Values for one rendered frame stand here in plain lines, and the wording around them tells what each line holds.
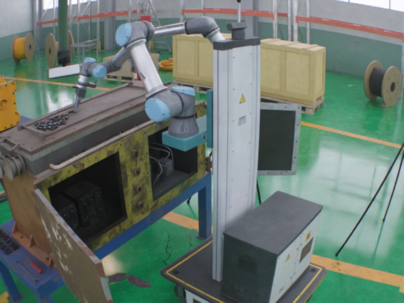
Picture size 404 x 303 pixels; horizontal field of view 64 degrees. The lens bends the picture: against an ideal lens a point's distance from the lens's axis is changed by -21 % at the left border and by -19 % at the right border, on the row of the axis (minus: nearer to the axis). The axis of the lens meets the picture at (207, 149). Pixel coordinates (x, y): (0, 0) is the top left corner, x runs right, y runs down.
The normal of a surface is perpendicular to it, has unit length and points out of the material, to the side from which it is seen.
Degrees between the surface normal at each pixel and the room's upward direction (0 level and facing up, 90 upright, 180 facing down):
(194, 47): 90
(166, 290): 0
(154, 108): 96
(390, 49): 90
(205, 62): 90
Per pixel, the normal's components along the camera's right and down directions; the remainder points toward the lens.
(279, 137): -0.05, 0.40
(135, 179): 0.84, 0.22
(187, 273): 0.00, -0.91
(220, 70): -0.63, 0.31
